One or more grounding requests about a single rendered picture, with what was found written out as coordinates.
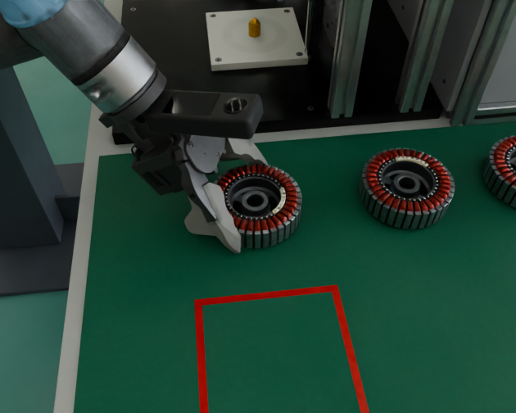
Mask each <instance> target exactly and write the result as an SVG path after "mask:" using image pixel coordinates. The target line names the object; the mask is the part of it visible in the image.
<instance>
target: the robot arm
mask: <svg viewBox="0 0 516 413"><path fill-rule="evenodd" d="M40 57H46V58H47V59H48V60H49V61H50V62H51V63H52V64H53V65H54V66H55V67H56V68H57V69H58V70H59V71H60V72H61V73H62V74H63V75H64V76H65V77H66V78H67V79H68V80H70V81H71V82H72V83H73V84H74V85H75V86H76V87H77V88H78V89H79V90H80V91H81V92H82V93H83V94H84V95H85V96H86V97H87V98H88V99H89V100H90V101H91V102H92V103H93V104H95V105H96V106H97V107H98V108H99V109H100V110H101V111H102V112H103V114H102V115H101V116H100V118H99V119H98V120H99V121H100V122H101V123H103V124H104V125H105V126H106V127H107V128H109V127H111V126H113V125H116V126H117V127H118V128H120V129H121V130H122V131H123V132H124V133H125V134H126V135H127V136H128V137H129V138H130V139H131V140H132V141H133V142H134V146H132V148H131V152H132V153H133V155H134V157H135V159H134V161H133V163H132V165H131V166H130V167H131V168H132V169H133V170H134V171H135V172H136V173H137V174H138V175H139V176H140V177H142V178H143V179H144V180H145V181H146V182H147V183H148V184H149V185H150V186H151V187H152V188H153V189H154V190H156V191H157V192H158V193H159V194H160V195H161V196H162V195H165V194H167V193H172V192H173V193H177V192H180V191H183V190H184V191H185V193H186V194H187V195H188V199H189V201H190V203H191V205H192V210H191V211H190V212H189V214H188V215H187V216H186V218H185V220H184V223H185V225H186V228H187V229H188V231H189V232H190V233H192V234H201V235H210V236H216V237H217V238H218V239H219V240H220V241H221V242H222V244H223V245H225V246H226V247H227V248H228V249H229V250H230V251H232V252H234V253H235V254H237V253H239V252H241V244H242V235H241V234H240V233H239V232H238V231H237V229H236V227H235V225H234V222H233V217H232V216H231V215H230V214H229V212H228V210H227V208H226V206H225V201H224V194H223V191H222V189H221V187H220V186H219V185H216V184H213V183H208V181H209V180H208V179H207V177H206V176H205V174H207V175H213V174H216V173H217V172H218V169H217V164H218V161H233V160H240V159H242V160H243V161H244V162H246V163H247V162H250V163H251V164H256V167H257V164H263V168H264V166H265V165H268V163H267V161H266V159H265V158H264V157H263V156H262V154H261V153H260V151H259V149H258V148H257V147H256V145H255V144H254V143H253V142H252V141H251V140H250V138H252V137H253V135H254V133H255V131H256V127H257V125H258V124H259V122H260V118H261V117H262V114H263V106H262V101H261V98H260V96H259V95H258V94H249V93H216V92H199V91H183V90H166V89H164V87H165V85H166V77H164V76H163V74H162V73H161V72H160V71H159V70H158V69H157V68H156V63H155V62H154V61H153V60H152V59H151V58H150V57H149V56H148V54H147V53H146V52H145V51H144V50H143V49H142V47H141V46H140V45H139V44H138V43H137V42H136V41H135V39H134V38H133V37H132V36H131V35H130V34H129V33H128V32H127V31H126V30H125V28H124V27H123V26H122V25H121V24H120V22H119V21H118V20H117V19H116V18H115V17H114V16H113V15H112V14H111V13H110V12H109V11H108V10H107V8H106V7H105V6H104V5H103V4H102V2H101V1H100V0H0V70H2V69H5V68H7V67H10V66H15V65H18V64H20V63H24V62H27V61H31V60H33V59H37V58H40ZM135 147H136V148H137V149H136V151H135V152H134V150H133V148H135ZM142 154H144V155H143V157H142V159H140V157H141V155H142ZM145 175H146V176H145Z"/></svg>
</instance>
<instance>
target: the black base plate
mask: <svg viewBox="0 0 516 413"><path fill-rule="evenodd" d="M324 1H325V0H314V6H313V16H312V26H311V36H310V55H311V60H310V61H308V64H306V65H294V66H273V67H261V68H250V69H238V70H217V71H212V70H211V63H210V49H209V41H208V33H207V25H206V13H207V12H221V11H245V10H259V9H271V8H285V7H293V11H294V13H295V16H296V21H297V24H298V26H299V29H300V32H301V37H302V39H303V43H304V45H305V41H306V21H307V10H308V0H123V4H122V14H121V25H122V26H123V27H124V28H125V30H126V31H127V32H128V33H129V34H130V35H131V36H132V37H133V38H134V39H135V41H136V42H137V43H138V44H139V45H140V46H141V47H142V49H143V50H144V51H145V52H146V53H147V54H148V56H149V57H150V58H151V59H152V60H153V61H154V62H155V63H156V68H157V69H158V70H159V71H160V72H161V73H162V74H163V76H164V77H166V85H165V87H164V89H166V90H183V91H199V92H216V93H249V94H258V95H259V96H260V98H261V101H262V106H263V114H262V117H261V118H260V122H259V124H258V125H257V127H256V131H255V133H254V134H259V133H269V132H280V131H290V130H300V129H320V128H330V127H340V126H350V125H370V124H380V123H390V122H400V121H411V120H430V119H439V118H440V115H441V112H442V109H443V106H442V104H441V102H440V100H439V98H438V96H437V94H436V93H435V91H434V89H433V87H432V85H431V83H430V81H429V85H428V89H427V92H426V95H425V98H424V101H423V105H422V109H421V111H413V109H412V108H410V109H409V112H404V113H401V112H400V110H399V108H398V107H399V105H400V104H396V101H395V99H396V93H397V89H398V86H399V83H400V79H401V73H402V70H403V66H404V63H405V57H406V53H407V50H408V46H409V41H408V39H407V38H406V36H405V34H404V32H403V30H402V28H401V26H400V25H399V23H398V21H397V19H396V17H395V15H394V13H393V12H392V10H391V8H390V6H389V4H388V2H387V0H373V1H372V6H371V12H370V16H369V25H368V29H367V34H366V40H365V44H364V53H363V57H362V62H361V68H360V76H359V81H358V85H357V90H356V95H355V104H354V109H353V113H352V117H345V116H344V114H340V116H339V118H331V116H330V110H329V109H328V94H329V87H330V81H331V74H332V68H333V55H334V48H331V45H330V42H329V41H328V36H327V34H326V32H325V29H324V25H323V16H324ZM112 137H113V139H114V143H115V145H120V144H130V143H134V142H133V141H132V140H131V139H130V138H129V137H128V136H127V135H126V134H125V133H124V132H123V131H122V130H121V129H120V128H118V127H117V126H116V125H113V126H112Z"/></svg>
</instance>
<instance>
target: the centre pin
mask: <svg viewBox="0 0 516 413"><path fill-rule="evenodd" d="M248 34H249V36H250V37H252V38H256V37H259V36H260V22H259V21H258V19H257V18H255V17H254V18H252V19H251V20H250V21H249V23H248Z"/></svg>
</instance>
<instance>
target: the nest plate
mask: <svg viewBox="0 0 516 413"><path fill-rule="evenodd" d="M254 17H255V18H257V19H258V21H259V22H260V36H259V37H256V38H252V37H250V36H249V34H248V23H249V21H250V20H251V19H252V18H254ZM206 25H207V33H208V41H209V49H210V63H211V70H212V71H217V70H238V69H250V68H261V67H273V66H294V65H306V64H308V56H307V54H305V45H304V43H303V39H302V37H301V32H300V29H299V26H298V24H297V21H296V16H295V13H294V11H293V7H285V8H271V9H259V10H245V11H221V12H207V13H206Z"/></svg>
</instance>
